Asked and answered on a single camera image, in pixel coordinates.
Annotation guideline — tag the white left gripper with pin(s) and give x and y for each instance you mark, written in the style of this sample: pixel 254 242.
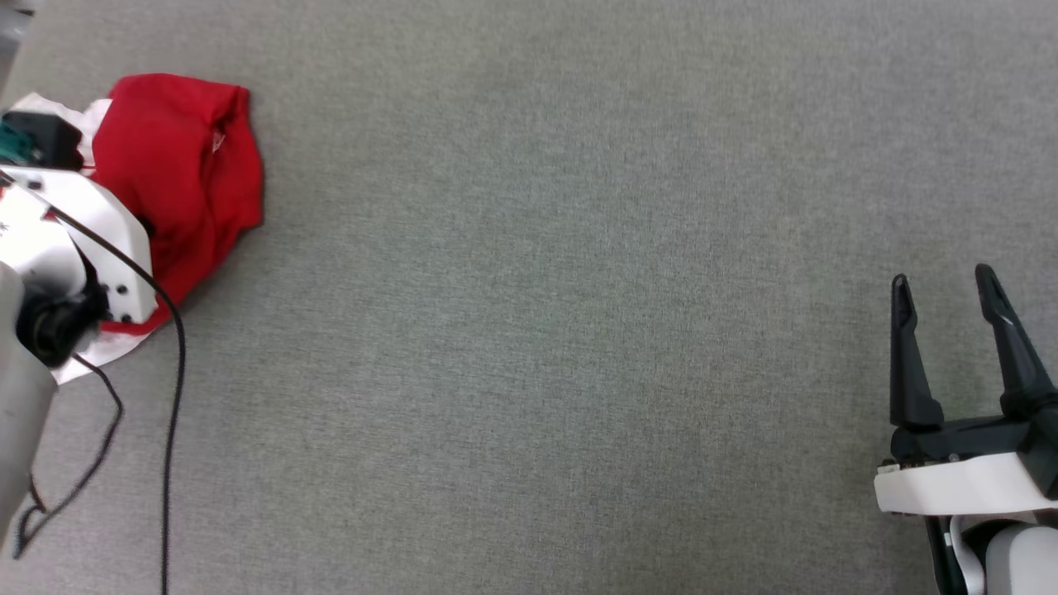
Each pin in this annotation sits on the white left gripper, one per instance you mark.
pixel 99 211

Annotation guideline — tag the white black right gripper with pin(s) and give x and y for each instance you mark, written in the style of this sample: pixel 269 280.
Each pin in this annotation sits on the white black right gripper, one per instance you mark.
pixel 967 483

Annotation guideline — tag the red and white T-shirt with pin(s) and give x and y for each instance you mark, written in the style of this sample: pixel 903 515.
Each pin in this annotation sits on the red and white T-shirt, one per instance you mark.
pixel 173 157

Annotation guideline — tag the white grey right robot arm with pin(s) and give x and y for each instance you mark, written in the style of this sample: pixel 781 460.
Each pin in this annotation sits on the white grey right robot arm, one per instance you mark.
pixel 1021 562

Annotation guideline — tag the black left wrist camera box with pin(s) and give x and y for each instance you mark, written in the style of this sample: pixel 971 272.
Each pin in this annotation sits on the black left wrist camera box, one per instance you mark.
pixel 51 134

